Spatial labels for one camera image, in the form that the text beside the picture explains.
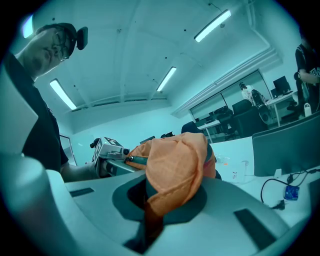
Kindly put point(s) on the long ceiling light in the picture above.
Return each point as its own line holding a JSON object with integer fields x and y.
{"x": 28, "y": 26}
{"x": 166, "y": 78}
{"x": 62, "y": 93}
{"x": 212, "y": 25}

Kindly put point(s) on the person's glasses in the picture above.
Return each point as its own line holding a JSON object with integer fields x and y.
{"x": 61, "y": 47}

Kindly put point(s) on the white background desk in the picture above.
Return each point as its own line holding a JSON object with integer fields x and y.
{"x": 280, "y": 98}

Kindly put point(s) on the orange backpack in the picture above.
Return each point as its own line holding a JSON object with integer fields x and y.
{"x": 175, "y": 170}

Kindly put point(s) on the glass partition window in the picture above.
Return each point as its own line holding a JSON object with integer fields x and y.
{"x": 225, "y": 102}

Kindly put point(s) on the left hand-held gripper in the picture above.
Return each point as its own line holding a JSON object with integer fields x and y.
{"x": 107, "y": 152}

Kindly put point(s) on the background black monitor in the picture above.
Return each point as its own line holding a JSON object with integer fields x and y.
{"x": 281, "y": 85}

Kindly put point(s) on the person's head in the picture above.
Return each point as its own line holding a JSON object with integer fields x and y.
{"x": 50, "y": 50}

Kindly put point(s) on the person's black shirt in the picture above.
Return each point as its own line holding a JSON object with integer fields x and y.
{"x": 45, "y": 140}

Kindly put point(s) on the white bottle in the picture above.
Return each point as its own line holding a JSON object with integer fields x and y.
{"x": 307, "y": 110}

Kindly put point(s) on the black head-worn camera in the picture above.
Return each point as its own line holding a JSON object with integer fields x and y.
{"x": 82, "y": 37}

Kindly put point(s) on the person's left forearm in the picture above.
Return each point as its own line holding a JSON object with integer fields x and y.
{"x": 80, "y": 172}

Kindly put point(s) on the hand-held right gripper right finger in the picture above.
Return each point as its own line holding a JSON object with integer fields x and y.
{"x": 212, "y": 232}

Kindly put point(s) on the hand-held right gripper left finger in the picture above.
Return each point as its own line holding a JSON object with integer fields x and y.
{"x": 100, "y": 212}

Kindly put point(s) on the curved dark monitor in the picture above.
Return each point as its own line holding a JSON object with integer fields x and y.
{"x": 285, "y": 147}

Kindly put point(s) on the white paper box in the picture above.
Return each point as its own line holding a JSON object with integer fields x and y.
{"x": 237, "y": 172}

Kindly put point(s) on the black office chair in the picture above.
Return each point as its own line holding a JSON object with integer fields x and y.
{"x": 191, "y": 127}
{"x": 246, "y": 120}

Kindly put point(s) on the white table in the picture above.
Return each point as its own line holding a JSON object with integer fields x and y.
{"x": 247, "y": 197}

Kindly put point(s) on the blue small packet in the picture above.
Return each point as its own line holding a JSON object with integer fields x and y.
{"x": 291, "y": 193}

